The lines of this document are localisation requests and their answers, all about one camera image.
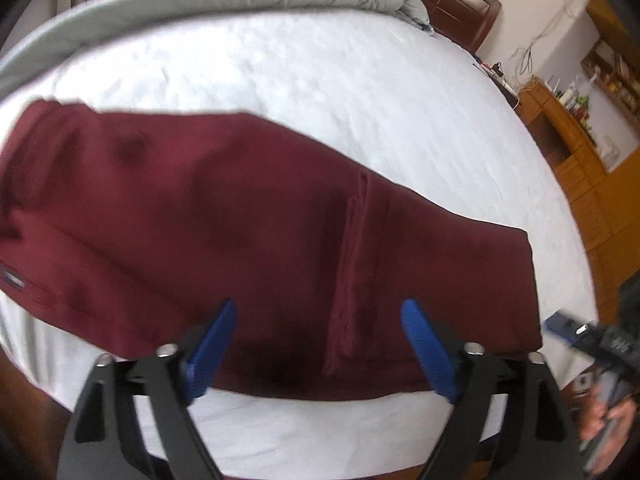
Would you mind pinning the maroon pants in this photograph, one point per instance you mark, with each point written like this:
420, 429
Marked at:
128, 229

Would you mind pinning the wooden cabinet with shelves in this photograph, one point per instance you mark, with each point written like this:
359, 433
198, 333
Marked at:
581, 107

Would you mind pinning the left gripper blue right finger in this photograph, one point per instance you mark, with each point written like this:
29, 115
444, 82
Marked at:
437, 365

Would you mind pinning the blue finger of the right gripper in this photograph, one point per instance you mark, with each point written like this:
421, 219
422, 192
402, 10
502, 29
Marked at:
562, 325

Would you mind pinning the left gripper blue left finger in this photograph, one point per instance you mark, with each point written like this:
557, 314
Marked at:
203, 352

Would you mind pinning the person's right hand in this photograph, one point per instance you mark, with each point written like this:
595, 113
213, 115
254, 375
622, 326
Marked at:
594, 418

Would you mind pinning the white bed sheet mattress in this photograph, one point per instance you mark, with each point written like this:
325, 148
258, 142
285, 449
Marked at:
411, 106

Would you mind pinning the dark wooden headboard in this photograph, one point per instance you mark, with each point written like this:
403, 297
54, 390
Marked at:
465, 22

